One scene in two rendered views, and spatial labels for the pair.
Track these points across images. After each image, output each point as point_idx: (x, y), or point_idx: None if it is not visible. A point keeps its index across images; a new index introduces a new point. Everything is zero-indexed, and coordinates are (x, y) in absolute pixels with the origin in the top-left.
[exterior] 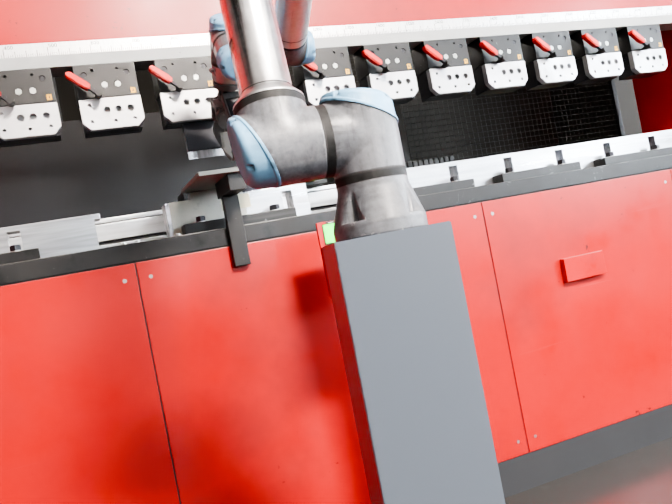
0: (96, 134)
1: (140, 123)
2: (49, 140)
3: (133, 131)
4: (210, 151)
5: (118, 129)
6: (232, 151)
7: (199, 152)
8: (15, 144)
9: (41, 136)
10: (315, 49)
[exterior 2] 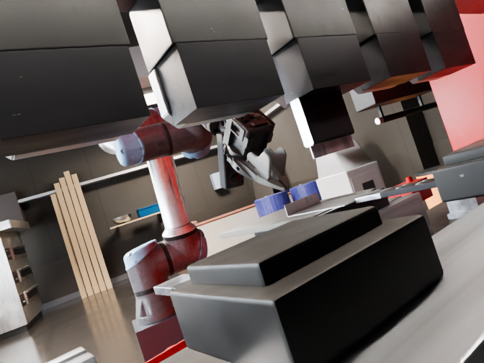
0: (409, 78)
1: (359, 89)
2: (442, 71)
3: (387, 81)
4: (327, 145)
5: (382, 87)
6: (206, 240)
7: (338, 140)
8: (461, 68)
9: (423, 81)
10: (118, 160)
